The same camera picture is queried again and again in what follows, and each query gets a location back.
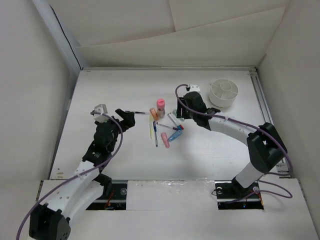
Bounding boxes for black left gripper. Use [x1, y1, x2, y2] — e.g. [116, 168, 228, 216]
[95, 109, 134, 152]

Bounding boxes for green correction tape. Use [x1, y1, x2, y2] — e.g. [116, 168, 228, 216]
[172, 109, 185, 122]

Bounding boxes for pink capped glue bottle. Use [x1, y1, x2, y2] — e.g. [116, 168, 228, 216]
[156, 98, 166, 118]

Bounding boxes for orange correction tape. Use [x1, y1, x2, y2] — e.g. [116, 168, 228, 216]
[149, 108, 159, 121]

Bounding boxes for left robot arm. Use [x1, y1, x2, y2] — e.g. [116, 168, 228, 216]
[28, 109, 136, 240]

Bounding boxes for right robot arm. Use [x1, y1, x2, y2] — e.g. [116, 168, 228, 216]
[177, 91, 289, 197]

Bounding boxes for purple pen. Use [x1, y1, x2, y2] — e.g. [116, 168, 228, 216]
[125, 110, 149, 115]

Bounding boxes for blue capped white marker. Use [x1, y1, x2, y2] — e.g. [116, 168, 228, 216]
[167, 113, 182, 131]

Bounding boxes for red capped white marker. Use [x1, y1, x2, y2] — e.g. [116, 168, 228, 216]
[170, 112, 184, 130]

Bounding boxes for purple tipped marker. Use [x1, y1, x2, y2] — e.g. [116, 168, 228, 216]
[156, 122, 179, 131]

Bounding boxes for yellow pen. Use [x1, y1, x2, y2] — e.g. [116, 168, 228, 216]
[149, 115, 153, 140]

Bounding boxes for blue ballpoint pen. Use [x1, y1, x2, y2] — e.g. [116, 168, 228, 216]
[152, 121, 158, 147]

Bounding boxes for white round divided container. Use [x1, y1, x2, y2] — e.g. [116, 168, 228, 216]
[208, 79, 239, 108]

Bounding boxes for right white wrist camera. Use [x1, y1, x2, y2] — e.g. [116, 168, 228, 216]
[188, 84, 201, 93]

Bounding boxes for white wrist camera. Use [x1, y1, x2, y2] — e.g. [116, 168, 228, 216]
[188, 84, 201, 93]
[90, 104, 108, 123]

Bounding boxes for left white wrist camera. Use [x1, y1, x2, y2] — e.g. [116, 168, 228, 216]
[90, 104, 108, 123]

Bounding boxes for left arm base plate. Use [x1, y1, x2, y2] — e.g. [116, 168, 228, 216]
[86, 181, 128, 211]

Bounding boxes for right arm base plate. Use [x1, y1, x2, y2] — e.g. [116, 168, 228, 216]
[210, 181, 264, 210]

